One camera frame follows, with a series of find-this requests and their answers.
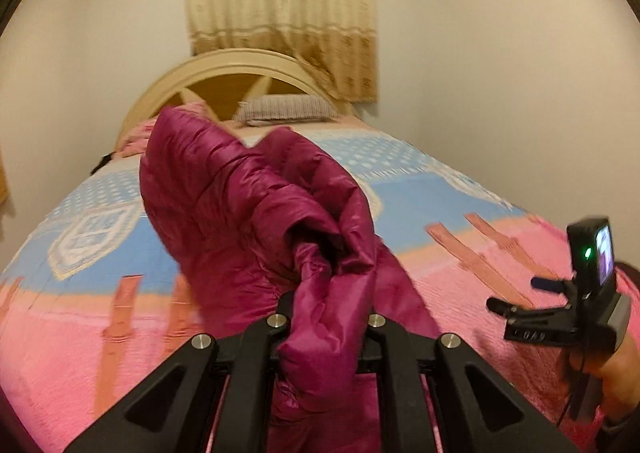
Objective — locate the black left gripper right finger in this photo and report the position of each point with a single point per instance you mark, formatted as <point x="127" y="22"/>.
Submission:
<point x="439" y="395"/>

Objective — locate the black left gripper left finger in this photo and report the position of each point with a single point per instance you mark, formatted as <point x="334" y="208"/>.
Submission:
<point x="210" y="395"/>

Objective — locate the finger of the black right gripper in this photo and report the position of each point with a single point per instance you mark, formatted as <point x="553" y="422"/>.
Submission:
<point x="553" y="286"/>
<point x="512" y="311"/>

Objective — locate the magenta puffer jacket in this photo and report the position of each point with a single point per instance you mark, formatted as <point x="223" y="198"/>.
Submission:
<point x="247" y="224"/>

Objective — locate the person's right hand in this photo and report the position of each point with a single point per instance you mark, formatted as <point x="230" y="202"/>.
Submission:
<point x="619" y="374"/>

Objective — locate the pink and blue bedspread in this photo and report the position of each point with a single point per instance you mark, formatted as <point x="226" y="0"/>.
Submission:
<point x="92" y="302"/>

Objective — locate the folded pink blanket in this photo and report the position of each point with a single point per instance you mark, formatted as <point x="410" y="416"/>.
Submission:
<point x="135" y="141"/>

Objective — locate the black object beside bed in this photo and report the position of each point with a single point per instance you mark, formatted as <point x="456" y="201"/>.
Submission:
<point x="105" y="160"/>

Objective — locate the striped pillow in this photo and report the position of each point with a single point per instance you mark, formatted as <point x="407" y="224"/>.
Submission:
<point x="284" y="109"/>

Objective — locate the cream wooden headboard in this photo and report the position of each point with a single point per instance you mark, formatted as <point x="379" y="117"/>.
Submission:
<point x="222" y="80"/>

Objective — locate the black camera box with screen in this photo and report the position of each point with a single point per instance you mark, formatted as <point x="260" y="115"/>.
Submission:
<point x="592" y="256"/>

